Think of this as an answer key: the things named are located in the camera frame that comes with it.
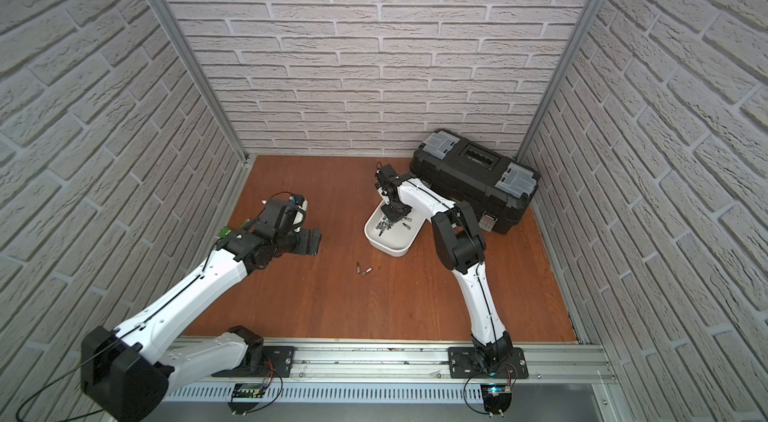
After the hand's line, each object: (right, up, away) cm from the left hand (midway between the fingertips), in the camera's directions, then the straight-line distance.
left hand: (310, 229), depth 81 cm
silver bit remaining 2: (+15, -14, +9) cm, 23 cm away
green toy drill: (-32, -2, +14) cm, 35 cm away
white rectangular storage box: (+23, -5, +14) cm, 28 cm away
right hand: (+27, +3, +21) cm, 34 cm away
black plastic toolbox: (+56, +12, +9) cm, 58 cm away
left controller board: (-14, -39, -8) cm, 42 cm away
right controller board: (+48, -39, -11) cm, 63 cm away
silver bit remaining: (+12, -14, +8) cm, 20 cm away
